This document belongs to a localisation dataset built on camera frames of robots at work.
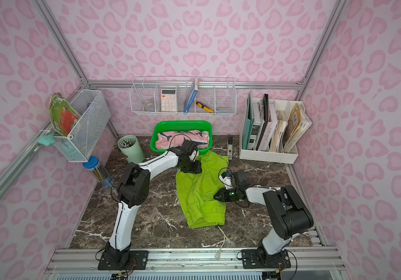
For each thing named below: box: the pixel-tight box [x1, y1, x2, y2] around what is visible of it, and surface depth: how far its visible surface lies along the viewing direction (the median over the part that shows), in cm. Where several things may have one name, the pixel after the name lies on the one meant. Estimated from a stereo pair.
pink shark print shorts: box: [155, 130, 210, 150], surface depth 102 cm
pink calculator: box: [160, 89, 177, 112], surface depth 97 cm
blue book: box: [183, 77, 199, 115], surface depth 90 cm
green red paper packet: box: [48, 92, 81, 137], surface depth 75 cm
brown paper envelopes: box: [283, 103, 313, 153], surface depth 97 cm
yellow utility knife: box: [195, 100, 214, 114], surface depth 100 cm
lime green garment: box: [176, 150, 230, 229], surface depth 90 cm
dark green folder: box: [241, 92, 255, 150], surface depth 93 cm
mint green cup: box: [117, 134, 145, 164], surface depth 99 cm
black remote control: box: [227, 135, 234, 161], surface depth 109 cm
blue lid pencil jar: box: [82, 155, 115, 187], surface depth 86 cm
